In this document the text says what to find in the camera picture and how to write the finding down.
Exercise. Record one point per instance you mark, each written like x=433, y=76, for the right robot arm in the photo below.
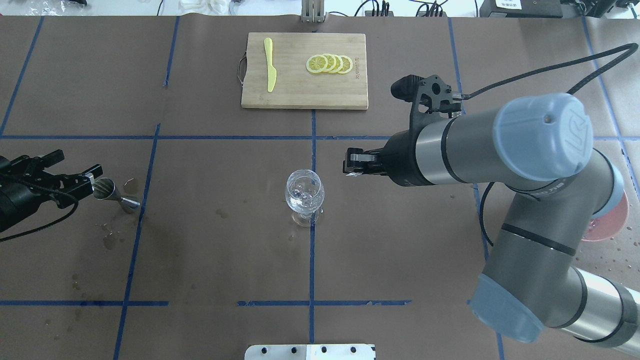
x=541, y=148

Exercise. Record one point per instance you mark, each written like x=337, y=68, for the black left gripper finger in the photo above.
x=25, y=165
x=71, y=188

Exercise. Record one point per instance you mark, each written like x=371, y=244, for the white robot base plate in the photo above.
x=325, y=351

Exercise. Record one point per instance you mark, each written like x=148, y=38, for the brown paper table cover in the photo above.
x=215, y=263

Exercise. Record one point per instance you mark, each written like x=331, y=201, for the steel double jigger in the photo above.
x=105, y=189

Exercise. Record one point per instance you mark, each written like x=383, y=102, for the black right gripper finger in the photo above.
x=355, y=156
x=358, y=169

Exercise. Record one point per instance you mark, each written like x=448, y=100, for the aluminium frame post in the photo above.
x=313, y=11

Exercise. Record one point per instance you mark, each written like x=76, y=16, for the bamboo cutting board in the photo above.
x=296, y=88

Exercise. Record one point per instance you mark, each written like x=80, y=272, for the yellow plastic knife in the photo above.
x=268, y=45

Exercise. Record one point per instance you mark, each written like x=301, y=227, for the pink bowl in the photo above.
x=608, y=225

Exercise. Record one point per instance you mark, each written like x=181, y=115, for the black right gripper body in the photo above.
x=400, y=159

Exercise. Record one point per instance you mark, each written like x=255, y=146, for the clear wine glass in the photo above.
x=304, y=194

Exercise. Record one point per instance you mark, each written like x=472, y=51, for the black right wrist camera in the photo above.
x=430, y=99

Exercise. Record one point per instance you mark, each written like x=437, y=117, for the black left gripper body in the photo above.
x=11, y=200

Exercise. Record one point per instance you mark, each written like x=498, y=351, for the lemon slice back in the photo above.
x=347, y=65

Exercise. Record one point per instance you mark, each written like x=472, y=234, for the black box device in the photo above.
x=550, y=9

